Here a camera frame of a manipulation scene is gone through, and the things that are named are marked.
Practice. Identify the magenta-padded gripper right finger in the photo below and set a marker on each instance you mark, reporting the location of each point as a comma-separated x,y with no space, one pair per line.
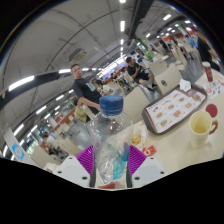
148,171

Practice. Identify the person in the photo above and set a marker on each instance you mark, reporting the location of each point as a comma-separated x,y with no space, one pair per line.
104,87
48,143
85,91
205,50
138,71

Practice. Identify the red paper cup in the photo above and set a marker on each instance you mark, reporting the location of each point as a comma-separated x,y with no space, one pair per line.
207,71

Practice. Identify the clear blue-capped plastic bottle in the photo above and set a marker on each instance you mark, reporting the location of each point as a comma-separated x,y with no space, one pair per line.
111,140

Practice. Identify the small red sauce packet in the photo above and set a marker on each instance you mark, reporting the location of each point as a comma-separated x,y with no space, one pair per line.
150,150

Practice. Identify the printed paper leaflet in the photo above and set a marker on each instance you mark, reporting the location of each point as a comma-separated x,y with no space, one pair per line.
212,89

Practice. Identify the ceiling air conditioner unit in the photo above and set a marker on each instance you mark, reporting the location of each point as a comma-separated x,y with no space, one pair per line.
77,54

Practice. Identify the crumpled white napkin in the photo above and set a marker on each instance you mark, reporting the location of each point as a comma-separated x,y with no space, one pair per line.
185,85

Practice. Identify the flat round red coaster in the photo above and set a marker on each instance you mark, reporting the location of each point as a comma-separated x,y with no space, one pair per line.
211,110

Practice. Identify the dark tray with paper menu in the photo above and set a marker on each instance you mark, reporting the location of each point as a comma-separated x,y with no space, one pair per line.
173,110

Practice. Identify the burger in paper wrapper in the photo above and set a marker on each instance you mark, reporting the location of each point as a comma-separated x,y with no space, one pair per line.
137,138

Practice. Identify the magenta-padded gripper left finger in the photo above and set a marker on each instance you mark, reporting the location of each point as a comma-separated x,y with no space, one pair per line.
71,170

